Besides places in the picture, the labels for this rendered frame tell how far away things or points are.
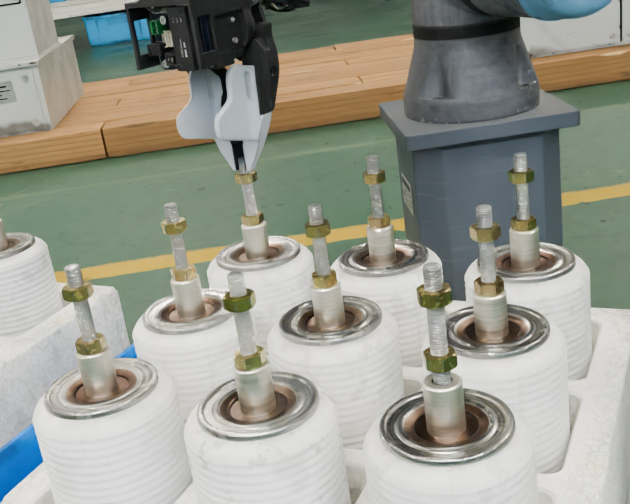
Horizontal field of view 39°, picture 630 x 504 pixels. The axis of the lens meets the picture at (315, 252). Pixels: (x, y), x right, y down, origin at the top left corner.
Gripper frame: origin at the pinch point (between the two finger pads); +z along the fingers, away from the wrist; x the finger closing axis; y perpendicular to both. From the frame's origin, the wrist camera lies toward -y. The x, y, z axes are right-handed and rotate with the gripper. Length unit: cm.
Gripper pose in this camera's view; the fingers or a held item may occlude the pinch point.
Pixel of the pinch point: (246, 152)
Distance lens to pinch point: 77.1
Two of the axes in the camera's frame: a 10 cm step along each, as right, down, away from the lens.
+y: -5.9, 3.6, -7.2
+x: 8.0, 1.1, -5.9
